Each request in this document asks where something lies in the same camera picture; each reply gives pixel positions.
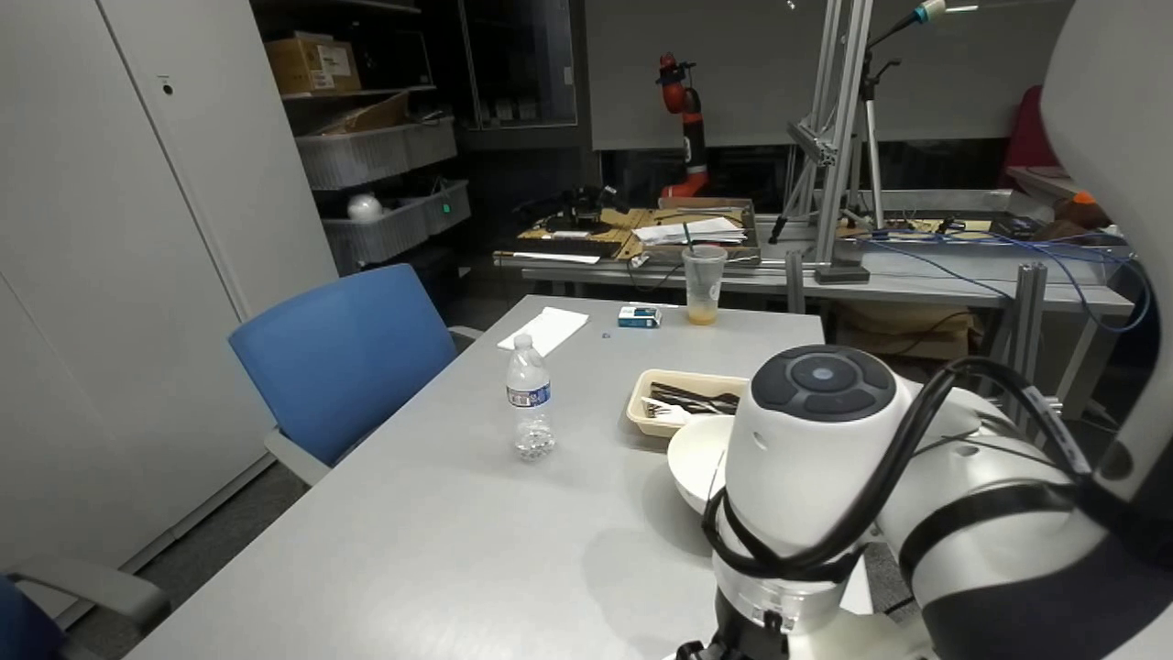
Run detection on tripod stand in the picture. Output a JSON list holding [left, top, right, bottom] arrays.
[[854, 0, 982, 240]]

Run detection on white bowl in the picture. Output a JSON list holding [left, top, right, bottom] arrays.
[[662, 416, 740, 519]]

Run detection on blue office chair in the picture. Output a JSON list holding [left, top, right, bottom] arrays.
[[222, 259, 484, 489], [0, 558, 176, 660]]

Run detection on white plastic cutlery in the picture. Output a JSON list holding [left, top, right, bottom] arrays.
[[641, 399, 696, 433]]

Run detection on black plastic forks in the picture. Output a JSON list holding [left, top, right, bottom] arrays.
[[644, 378, 745, 422]]

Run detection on cardboard box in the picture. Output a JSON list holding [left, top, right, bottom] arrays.
[[264, 31, 368, 104]]

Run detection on red fire extinguisher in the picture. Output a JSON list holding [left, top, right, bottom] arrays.
[[651, 50, 716, 201]]

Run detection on clear plastic water bottle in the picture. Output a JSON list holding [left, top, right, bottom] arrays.
[[502, 330, 557, 465]]

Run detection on blue cable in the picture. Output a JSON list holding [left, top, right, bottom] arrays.
[[871, 231, 1158, 339]]

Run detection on white paper sheet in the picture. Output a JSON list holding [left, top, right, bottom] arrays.
[[494, 303, 594, 361]]

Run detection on clear plastic cup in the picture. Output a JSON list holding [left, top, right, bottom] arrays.
[[677, 241, 731, 330]]

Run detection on grey storage bin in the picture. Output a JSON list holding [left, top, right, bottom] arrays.
[[294, 112, 461, 195], [319, 178, 474, 274]]

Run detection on small blue white box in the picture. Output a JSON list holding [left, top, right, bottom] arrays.
[[616, 302, 662, 335]]

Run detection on aluminium profile frame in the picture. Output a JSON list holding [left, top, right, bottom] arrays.
[[782, 0, 878, 286]]

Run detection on white cabinet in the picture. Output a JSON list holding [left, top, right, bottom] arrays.
[[0, 0, 342, 580]]

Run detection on beige cutlery tray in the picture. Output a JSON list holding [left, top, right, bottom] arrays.
[[624, 367, 753, 442]]

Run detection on red chair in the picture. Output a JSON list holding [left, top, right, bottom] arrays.
[[1002, 82, 1062, 185]]

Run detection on grey cluttered workbench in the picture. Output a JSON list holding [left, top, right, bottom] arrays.
[[491, 179, 1139, 324]]

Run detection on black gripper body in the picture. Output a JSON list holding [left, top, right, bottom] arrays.
[[700, 602, 792, 660]]

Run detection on pile of brown papers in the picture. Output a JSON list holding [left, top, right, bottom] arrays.
[[518, 198, 762, 269]]

